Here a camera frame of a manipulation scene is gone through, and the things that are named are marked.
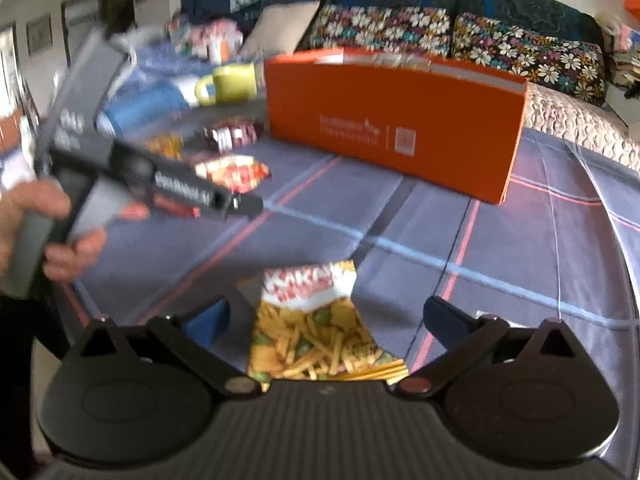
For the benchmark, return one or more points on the beige quilted sofa cover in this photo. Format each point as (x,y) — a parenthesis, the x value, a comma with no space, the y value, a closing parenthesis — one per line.
(575,120)

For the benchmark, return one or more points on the fries print snack packet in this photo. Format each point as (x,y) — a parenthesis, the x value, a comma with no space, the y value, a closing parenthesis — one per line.
(310,330)

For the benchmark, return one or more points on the person's left hand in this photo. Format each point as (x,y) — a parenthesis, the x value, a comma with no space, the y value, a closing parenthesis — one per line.
(35,200)

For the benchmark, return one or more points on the pink floral cloth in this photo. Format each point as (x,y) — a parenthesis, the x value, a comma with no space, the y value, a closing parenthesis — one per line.
(200,35)

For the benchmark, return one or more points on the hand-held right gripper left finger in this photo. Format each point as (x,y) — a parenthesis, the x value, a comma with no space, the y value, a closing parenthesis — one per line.
(207,322)

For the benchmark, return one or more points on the orange cardboard box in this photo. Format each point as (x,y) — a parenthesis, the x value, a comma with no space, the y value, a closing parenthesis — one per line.
(400,125)

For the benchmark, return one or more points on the floral cushion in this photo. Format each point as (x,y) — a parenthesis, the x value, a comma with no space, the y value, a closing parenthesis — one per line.
(530,55)
(380,32)

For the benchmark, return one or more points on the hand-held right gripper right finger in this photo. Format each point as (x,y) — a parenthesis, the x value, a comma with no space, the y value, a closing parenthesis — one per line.
(445,319)

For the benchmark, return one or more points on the stack of books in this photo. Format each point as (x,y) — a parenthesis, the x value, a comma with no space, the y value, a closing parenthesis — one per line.
(625,55)

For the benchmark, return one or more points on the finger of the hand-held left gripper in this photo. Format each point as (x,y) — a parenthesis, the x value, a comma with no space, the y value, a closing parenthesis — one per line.
(245,204)

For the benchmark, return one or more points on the beige pillow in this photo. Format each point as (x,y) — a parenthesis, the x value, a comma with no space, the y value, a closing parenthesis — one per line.
(280,30)

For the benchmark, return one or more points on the plaid blue tablecloth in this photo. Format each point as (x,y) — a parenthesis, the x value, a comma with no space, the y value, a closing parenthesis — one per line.
(525,260)

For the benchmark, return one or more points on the yellow mug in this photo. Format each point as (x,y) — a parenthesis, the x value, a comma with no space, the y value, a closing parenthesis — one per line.
(232,85)

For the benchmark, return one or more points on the dark blue clothes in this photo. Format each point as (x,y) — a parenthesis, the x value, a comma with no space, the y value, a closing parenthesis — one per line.
(210,2)

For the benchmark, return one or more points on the dark red snack packet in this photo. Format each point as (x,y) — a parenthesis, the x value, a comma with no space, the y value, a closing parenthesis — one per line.
(232,135)

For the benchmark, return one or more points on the red yellow snack packet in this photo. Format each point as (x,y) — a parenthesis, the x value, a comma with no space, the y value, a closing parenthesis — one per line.
(235,172)

